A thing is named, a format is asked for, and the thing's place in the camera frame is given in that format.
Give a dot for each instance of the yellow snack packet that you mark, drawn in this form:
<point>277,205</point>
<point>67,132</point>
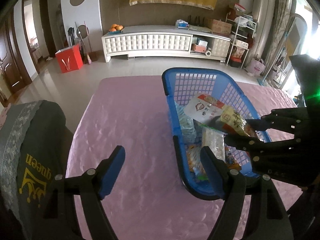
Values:
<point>235,120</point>

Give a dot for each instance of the small orange snack packet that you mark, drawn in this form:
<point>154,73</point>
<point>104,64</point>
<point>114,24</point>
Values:
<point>233,166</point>

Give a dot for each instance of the red paper bag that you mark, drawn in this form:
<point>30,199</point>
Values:
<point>68,60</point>

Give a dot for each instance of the patterned curtain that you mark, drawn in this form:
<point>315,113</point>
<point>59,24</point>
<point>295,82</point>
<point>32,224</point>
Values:
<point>282,17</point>

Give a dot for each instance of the pink bag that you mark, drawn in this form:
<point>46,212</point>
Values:
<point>255,67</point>

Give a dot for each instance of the blue tissue pack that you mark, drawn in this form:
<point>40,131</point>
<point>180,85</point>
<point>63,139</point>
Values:
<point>182,24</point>

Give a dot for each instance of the plate of oranges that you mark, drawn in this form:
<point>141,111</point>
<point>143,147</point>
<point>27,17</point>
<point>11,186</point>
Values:
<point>116,27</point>

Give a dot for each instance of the orange box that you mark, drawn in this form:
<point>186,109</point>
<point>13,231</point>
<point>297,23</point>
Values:
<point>199,48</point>

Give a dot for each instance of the white tufted cabinet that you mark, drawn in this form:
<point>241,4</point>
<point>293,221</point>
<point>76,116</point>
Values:
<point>150,41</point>

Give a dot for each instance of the dark pillow with yellow print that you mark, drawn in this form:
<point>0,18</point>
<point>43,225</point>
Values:
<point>37,142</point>

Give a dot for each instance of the light blue snack packet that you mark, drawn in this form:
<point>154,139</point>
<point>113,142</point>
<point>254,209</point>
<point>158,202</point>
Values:
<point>186,126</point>

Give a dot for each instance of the blue plastic basket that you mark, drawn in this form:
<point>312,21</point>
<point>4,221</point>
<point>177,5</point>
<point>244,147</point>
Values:
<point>195,70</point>

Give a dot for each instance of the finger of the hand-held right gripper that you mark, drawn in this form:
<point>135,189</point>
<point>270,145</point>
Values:
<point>282,120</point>
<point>262,153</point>

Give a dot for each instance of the cardboard box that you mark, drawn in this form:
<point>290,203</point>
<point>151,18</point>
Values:
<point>221,27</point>

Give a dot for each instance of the clear cracker packet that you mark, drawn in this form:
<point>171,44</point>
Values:
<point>212,140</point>

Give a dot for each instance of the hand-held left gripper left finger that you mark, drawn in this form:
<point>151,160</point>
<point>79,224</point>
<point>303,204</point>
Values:
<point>112,172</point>

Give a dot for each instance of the white metal shelf rack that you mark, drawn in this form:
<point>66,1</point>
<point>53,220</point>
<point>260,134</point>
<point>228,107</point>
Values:
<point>240,47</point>

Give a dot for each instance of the broom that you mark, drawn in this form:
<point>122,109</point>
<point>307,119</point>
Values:
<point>88,59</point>

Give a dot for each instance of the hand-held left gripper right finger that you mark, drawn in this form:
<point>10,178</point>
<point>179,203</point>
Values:
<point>210,165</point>

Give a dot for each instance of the pink quilted blanket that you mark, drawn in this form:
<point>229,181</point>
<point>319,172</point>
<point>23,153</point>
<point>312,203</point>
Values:
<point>130,110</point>

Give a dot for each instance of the white paper roll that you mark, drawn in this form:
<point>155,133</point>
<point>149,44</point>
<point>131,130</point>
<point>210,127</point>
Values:
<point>208,53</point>

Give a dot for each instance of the brown wooden door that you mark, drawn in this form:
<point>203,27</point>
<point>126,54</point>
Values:
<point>10,60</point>

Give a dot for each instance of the standing air conditioner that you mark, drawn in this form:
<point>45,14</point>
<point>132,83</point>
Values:
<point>263,10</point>

